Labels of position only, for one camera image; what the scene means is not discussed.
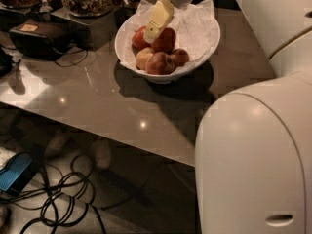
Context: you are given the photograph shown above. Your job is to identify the black display stand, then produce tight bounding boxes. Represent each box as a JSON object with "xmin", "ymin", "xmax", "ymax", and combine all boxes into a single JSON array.
[{"xmin": 0, "ymin": 0, "xmax": 125, "ymax": 50}]

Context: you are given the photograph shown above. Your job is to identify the black VR headset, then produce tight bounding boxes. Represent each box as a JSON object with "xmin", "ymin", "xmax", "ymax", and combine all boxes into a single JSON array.
[{"xmin": 9, "ymin": 19, "xmax": 71, "ymax": 60}]

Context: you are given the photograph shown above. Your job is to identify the white paper liner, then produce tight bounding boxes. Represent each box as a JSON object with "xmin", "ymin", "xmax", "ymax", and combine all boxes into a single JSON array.
[{"xmin": 119, "ymin": 0, "xmax": 219, "ymax": 76}]

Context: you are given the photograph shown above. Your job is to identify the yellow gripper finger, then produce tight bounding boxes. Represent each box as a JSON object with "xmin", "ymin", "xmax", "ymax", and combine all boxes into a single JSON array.
[{"xmin": 143, "ymin": 0, "xmax": 174, "ymax": 44}]

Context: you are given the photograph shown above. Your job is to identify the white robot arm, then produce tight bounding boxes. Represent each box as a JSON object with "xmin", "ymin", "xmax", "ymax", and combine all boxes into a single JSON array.
[{"xmin": 195, "ymin": 0, "xmax": 312, "ymax": 234}]

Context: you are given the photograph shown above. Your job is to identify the black headset cable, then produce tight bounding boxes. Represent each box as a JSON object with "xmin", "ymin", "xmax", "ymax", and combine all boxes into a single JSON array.
[{"xmin": 52, "ymin": 46, "xmax": 90, "ymax": 68}]

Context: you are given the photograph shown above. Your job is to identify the metal scoop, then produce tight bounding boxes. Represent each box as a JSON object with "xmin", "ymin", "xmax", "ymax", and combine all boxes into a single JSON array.
[{"xmin": 39, "ymin": 0, "xmax": 53, "ymax": 13}]

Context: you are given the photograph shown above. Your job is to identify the white bowl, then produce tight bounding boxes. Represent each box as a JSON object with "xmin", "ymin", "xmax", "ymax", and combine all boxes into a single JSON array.
[{"xmin": 114, "ymin": 1, "xmax": 221, "ymax": 85}]

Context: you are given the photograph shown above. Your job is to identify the black floor cables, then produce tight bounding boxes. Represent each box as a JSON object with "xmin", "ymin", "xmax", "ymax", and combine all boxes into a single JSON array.
[{"xmin": 0, "ymin": 153, "xmax": 108, "ymax": 234}]

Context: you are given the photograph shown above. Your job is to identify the blue device on floor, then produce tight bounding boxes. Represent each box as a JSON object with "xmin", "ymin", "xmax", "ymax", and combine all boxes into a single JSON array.
[{"xmin": 0, "ymin": 153, "xmax": 37, "ymax": 196}]

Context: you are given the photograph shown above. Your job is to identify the red apple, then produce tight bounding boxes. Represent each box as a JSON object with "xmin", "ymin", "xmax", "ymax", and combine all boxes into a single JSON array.
[
  {"xmin": 145, "ymin": 52, "xmax": 176, "ymax": 75},
  {"xmin": 132, "ymin": 26, "xmax": 149, "ymax": 50},
  {"xmin": 170, "ymin": 49, "xmax": 190, "ymax": 67},
  {"xmin": 151, "ymin": 27, "xmax": 176, "ymax": 53}
]

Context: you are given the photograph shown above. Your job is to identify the black object at left edge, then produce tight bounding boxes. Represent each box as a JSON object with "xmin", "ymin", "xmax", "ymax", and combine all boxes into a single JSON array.
[{"xmin": 0, "ymin": 48, "xmax": 13, "ymax": 77}]

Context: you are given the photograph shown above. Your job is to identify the yellowish apple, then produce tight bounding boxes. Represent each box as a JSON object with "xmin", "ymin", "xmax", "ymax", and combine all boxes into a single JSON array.
[{"xmin": 136, "ymin": 47, "xmax": 155, "ymax": 70}]

